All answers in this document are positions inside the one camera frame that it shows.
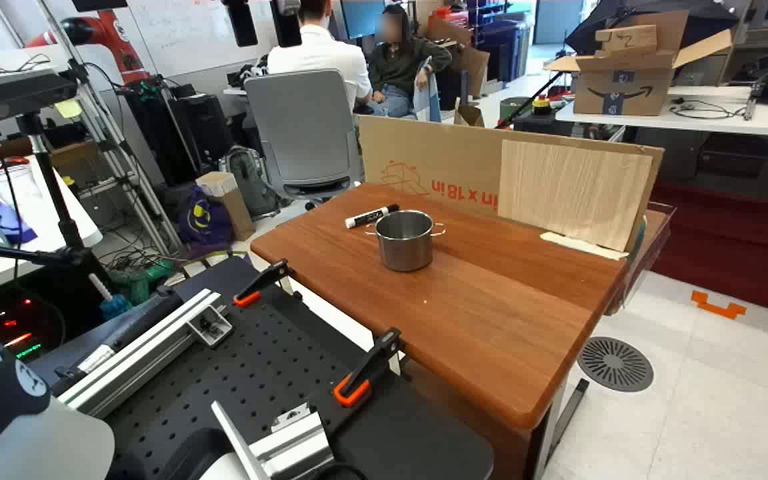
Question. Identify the black and white marker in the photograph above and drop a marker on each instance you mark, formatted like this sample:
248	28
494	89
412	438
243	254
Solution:
370	216

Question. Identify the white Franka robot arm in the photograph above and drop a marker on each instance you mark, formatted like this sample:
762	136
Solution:
12	426

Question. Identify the small steel pot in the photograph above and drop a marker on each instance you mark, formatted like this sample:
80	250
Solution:
403	244

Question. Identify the brown cardboard sheet red print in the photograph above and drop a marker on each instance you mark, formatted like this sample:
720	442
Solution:
427	160

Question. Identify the black orange bar clamp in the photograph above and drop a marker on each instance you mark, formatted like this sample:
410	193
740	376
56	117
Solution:
363	372
262	284

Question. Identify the grey office chair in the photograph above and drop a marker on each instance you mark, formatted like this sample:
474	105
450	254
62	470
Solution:
304	129

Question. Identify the small brown cardboard box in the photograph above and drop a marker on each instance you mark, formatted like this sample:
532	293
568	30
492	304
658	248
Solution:
234	201

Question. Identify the black perforated breadboard platform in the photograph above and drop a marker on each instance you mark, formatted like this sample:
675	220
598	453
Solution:
260	373

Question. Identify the person in dark top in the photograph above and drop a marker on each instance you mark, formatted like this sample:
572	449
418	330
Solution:
399	56

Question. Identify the purple bag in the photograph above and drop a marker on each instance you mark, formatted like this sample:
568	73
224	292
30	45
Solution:
202	216

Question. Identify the light corrugated cardboard panel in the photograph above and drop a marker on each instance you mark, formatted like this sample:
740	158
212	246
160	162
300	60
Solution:
572	189

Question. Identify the metal mounting plate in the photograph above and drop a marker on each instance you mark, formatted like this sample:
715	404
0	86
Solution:
212	326

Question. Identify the person in white shirt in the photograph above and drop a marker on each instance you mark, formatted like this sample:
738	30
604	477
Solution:
319	53

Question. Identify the emergency stop button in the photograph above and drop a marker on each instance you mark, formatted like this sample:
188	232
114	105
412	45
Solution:
542	102

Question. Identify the black computer tower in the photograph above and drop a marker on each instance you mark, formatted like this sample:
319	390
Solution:
179	122

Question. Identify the black metal table leg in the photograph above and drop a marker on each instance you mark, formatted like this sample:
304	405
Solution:
567	417

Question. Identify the round floor drain grate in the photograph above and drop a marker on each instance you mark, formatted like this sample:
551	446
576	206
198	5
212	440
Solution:
616	364

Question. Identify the open Amazon cardboard box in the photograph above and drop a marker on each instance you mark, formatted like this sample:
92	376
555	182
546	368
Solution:
624	81

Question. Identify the white desk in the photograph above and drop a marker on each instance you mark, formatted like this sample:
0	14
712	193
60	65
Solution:
720	120

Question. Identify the white side table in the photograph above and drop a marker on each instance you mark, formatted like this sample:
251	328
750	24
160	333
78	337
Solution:
20	228

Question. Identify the blue plastic object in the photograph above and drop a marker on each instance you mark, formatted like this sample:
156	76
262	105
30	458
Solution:
7	220

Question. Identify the thick aluminium extrusion rail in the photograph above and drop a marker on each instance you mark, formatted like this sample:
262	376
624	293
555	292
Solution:
282	442

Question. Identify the long aluminium extrusion rail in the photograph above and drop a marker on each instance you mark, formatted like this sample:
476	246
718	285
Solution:
140	350

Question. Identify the silver metal frame rack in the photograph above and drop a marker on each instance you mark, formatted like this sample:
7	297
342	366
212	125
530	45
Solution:
120	150

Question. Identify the black camera tripod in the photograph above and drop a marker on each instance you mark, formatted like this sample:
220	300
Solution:
55	201

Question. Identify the black camera on tripod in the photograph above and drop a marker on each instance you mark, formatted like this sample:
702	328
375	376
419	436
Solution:
12	92

